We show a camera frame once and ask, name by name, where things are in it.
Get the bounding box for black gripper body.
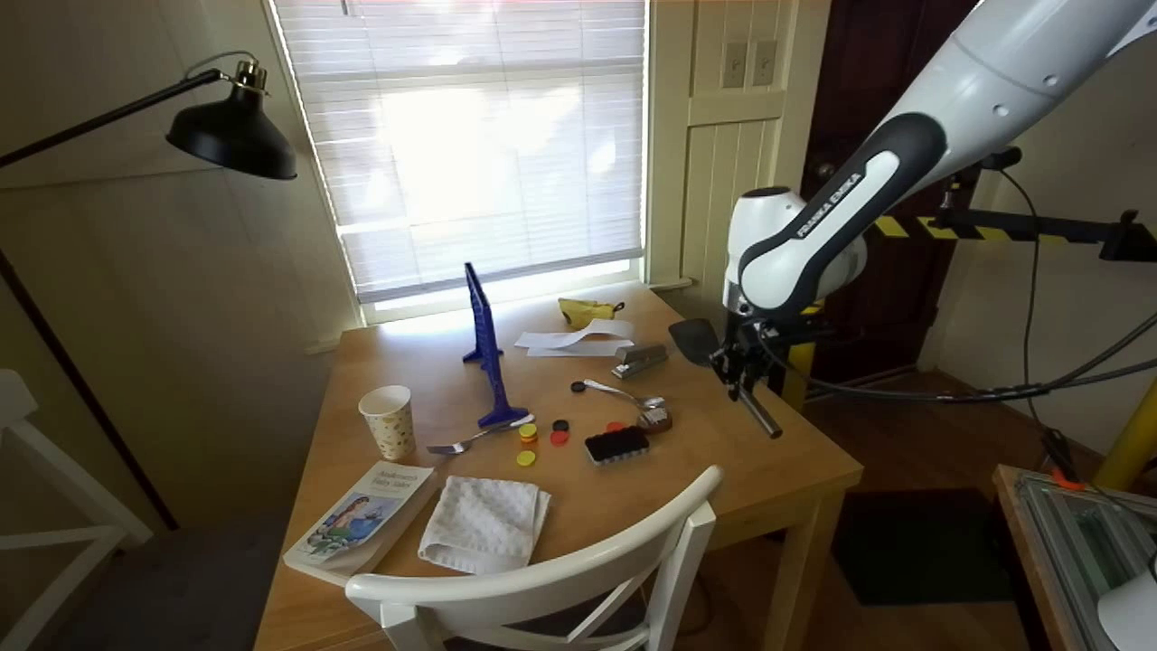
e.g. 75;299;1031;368
721;302;812;371

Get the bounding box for grey metal rod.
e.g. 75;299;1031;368
666;315;787;441

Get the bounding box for black ridged rectangular object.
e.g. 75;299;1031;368
583;425;656;471

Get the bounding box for grey metal stapler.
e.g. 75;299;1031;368
608;341;673;382

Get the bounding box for large silver spoon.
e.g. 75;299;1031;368
568;377;656;413

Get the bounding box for white paper sheets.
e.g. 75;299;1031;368
513;315;639;361

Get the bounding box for dark wooden door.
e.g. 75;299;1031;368
801;0;983;379

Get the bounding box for black bar with yellow stripes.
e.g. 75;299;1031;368
873;206;1157;268

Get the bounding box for white wooden cross-back chair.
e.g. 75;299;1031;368
343;461;728;651

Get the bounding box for small silver spoon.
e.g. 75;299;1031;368
427;415;526;461

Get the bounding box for white window blind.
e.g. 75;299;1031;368
266;0;651;306

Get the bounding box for paper cup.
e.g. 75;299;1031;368
354;382;421;461

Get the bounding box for grey equipment case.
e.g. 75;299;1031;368
992;461;1157;651

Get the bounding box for black desk lamp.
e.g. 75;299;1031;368
0;47;302;534

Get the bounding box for thick black robot cable bundle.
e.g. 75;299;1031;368
801;306;1157;407

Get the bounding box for blue connect four frame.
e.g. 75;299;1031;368
460;259;532;435

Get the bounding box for thin black cable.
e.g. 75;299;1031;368
992;157;1088;479

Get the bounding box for white wooden furniture frame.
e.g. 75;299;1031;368
0;366;161;651

